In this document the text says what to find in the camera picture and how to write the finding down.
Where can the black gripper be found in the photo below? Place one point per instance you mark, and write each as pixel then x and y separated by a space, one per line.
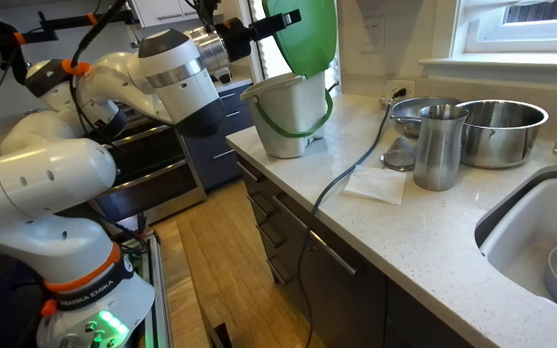
pixel 242 39

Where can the green plastic bin lid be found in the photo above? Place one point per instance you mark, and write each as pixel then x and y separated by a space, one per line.
pixel 304 35

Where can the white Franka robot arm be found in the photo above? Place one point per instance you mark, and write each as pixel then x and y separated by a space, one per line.
pixel 46 186

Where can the white plastic compost bin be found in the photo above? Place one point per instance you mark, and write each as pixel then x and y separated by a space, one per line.
pixel 288 122

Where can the blue drawer cabinet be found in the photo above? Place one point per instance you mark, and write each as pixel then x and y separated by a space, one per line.
pixel 222 147

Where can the stainless steel colander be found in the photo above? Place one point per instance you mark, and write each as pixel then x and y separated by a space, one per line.
pixel 398 126

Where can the white paper napkin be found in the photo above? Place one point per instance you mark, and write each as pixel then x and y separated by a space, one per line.
pixel 375 184

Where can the stainless steel oven range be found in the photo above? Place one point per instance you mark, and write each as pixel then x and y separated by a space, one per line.
pixel 155 174

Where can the tall stainless steel canister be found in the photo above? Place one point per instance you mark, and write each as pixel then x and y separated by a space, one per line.
pixel 437 151

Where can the large stainless steel pot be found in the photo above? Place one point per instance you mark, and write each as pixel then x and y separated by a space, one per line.
pixel 501 136

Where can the white framed kitchen window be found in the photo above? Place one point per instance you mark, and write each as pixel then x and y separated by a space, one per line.
pixel 530 26

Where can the dark counter cabinet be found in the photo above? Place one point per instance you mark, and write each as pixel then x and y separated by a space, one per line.
pixel 329 283

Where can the robot mounting cart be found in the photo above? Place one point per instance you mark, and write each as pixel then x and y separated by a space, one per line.
pixel 153 290

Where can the white kitchen sink basin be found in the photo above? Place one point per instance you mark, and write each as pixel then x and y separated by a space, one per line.
pixel 530 238

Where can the white wall outlet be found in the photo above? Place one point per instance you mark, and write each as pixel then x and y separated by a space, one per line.
pixel 398 89

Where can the black camera mount rod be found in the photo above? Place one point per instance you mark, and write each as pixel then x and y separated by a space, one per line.
pixel 52 26

